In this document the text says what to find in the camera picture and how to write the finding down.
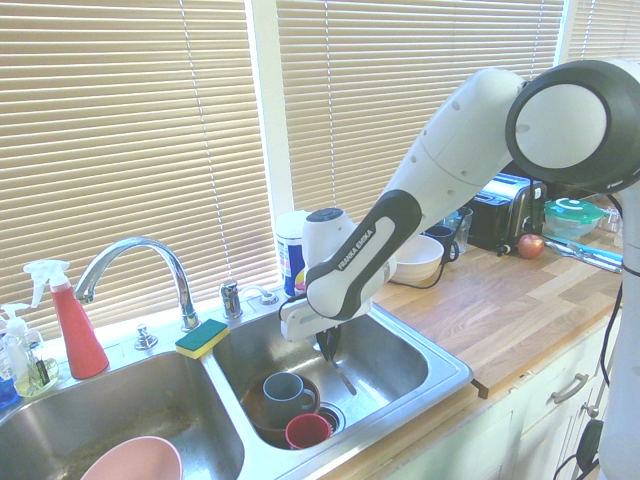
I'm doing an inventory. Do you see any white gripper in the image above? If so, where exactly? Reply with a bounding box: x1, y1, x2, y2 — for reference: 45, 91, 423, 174
278, 294, 374, 365

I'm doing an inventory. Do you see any black sink drain strainer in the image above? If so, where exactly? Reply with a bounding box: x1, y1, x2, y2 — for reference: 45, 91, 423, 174
314, 402, 347, 436

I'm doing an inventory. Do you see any stainless steel double sink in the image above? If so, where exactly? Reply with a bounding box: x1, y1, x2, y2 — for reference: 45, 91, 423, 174
0, 294, 475, 480

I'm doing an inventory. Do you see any chrome sink soap dispenser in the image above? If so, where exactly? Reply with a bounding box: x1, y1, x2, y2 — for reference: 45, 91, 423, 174
219, 280, 245, 320

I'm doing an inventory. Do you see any chrome sink knob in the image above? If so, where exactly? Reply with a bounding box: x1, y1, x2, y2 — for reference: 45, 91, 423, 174
133, 323, 159, 351

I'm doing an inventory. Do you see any grey mug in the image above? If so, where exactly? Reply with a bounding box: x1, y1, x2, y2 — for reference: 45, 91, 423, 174
262, 372, 317, 429

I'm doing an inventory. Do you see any red plastic cup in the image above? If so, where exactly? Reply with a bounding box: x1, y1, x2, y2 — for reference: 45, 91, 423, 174
284, 413, 331, 451

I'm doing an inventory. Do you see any Lysol wipes canister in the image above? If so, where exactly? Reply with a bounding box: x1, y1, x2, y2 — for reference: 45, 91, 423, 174
276, 209, 314, 299

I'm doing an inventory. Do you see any brown wooden bowl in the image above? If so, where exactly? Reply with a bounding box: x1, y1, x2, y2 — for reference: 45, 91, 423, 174
240, 372, 321, 446

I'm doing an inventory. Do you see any large cream bowl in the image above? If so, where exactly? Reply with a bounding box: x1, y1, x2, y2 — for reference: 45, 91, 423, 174
391, 234, 446, 282

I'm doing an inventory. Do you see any yellow green sponge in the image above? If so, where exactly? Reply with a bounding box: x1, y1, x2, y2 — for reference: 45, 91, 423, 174
174, 318, 230, 360

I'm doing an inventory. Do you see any dark mug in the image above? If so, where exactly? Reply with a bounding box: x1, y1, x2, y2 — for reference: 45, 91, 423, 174
424, 225, 461, 264

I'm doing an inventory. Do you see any clear drinking glass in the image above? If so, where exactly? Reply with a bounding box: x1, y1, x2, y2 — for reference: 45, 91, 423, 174
443, 206, 474, 255

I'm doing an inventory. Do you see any chrome kitchen faucet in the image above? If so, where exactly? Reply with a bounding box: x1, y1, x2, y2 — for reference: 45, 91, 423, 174
74, 237, 202, 332

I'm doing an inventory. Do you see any black silver toaster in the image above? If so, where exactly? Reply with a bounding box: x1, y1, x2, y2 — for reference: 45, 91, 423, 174
469, 172, 549, 257

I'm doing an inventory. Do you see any red apple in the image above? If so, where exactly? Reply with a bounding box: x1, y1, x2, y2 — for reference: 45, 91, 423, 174
517, 233, 546, 260

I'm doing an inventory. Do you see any pink plastic bowl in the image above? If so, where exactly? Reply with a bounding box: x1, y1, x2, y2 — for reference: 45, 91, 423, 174
79, 435, 184, 480

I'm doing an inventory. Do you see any red spray bottle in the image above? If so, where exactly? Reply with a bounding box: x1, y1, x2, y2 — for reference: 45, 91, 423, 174
23, 259, 110, 380

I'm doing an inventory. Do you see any clear container green lid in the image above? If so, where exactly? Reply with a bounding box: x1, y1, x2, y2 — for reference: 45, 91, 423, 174
543, 197, 609, 240

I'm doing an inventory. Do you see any clear yellow soap pump bottle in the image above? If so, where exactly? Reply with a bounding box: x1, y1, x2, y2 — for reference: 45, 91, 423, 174
1, 302, 61, 399

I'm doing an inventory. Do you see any wide beige window blind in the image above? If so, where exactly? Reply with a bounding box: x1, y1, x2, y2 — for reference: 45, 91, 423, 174
0, 0, 266, 341

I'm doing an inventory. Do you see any blue liquid bottle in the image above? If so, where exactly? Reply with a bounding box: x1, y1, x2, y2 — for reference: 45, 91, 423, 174
0, 344, 21, 409

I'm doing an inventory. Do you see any narrow beige window blind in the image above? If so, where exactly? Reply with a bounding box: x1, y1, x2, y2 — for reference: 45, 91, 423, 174
569, 0, 640, 64

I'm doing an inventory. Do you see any metal drawer handle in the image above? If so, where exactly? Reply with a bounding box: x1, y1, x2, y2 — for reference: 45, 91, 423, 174
551, 372, 590, 404

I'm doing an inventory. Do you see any black cable with inline box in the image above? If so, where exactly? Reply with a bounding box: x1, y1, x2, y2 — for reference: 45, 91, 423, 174
554, 189, 624, 480

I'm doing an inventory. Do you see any teal handled knife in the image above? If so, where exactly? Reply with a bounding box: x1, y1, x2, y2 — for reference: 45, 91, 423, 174
542, 233, 626, 274

